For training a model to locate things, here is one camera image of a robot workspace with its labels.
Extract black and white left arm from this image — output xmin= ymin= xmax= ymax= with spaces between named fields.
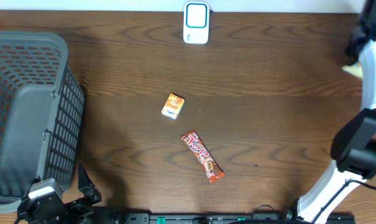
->
xmin=15 ymin=164 xmax=122 ymax=224

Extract small orange tissue pack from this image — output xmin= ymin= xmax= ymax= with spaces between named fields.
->
xmin=161 ymin=93 xmax=185 ymax=119

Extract dark grey plastic basket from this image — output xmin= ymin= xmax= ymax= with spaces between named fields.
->
xmin=0 ymin=31 xmax=85 ymax=213

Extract white barcode scanner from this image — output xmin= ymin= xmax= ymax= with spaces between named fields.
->
xmin=183 ymin=1 xmax=210 ymax=44

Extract cream snack bag blue edges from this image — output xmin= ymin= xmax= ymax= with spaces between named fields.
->
xmin=342 ymin=62 xmax=363 ymax=80

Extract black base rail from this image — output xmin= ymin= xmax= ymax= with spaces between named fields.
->
xmin=124 ymin=205 xmax=356 ymax=224

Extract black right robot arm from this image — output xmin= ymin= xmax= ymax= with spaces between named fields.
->
xmin=287 ymin=0 xmax=376 ymax=223

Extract red orange candy bar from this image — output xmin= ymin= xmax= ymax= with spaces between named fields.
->
xmin=181 ymin=130 xmax=225 ymax=183

